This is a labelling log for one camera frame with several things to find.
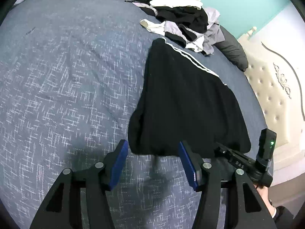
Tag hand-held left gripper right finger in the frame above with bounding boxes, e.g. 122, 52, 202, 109
179, 141, 277, 229

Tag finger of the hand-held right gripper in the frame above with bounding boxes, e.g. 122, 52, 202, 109
214, 146, 233, 161

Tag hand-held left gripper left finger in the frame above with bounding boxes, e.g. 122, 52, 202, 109
30, 139, 129, 229

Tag black pants white stripes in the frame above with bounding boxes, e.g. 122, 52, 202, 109
128, 38, 252, 158

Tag person's right forearm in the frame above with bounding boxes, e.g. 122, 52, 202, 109
270, 205, 297, 229

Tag person's right hand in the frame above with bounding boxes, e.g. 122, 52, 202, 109
255, 185, 275, 217

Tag cream tufted headboard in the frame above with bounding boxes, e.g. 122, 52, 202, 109
237, 26, 305, 196

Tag blue patterned bed sheet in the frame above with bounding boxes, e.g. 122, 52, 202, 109
0, 0, 270, 229

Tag grey hoodie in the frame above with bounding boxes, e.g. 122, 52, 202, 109
202, 7, 226, 57

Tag cream bedpost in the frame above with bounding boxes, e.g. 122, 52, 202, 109
246, 26, 258, 38

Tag grey jacket black cuffs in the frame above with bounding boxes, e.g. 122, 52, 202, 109
132, 2, 206, 49

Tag white long-sleeve garment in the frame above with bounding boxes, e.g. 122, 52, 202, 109
140, 19, 206, 53

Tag white shirt black trim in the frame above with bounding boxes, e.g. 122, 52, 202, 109
150, 0, 204, 10

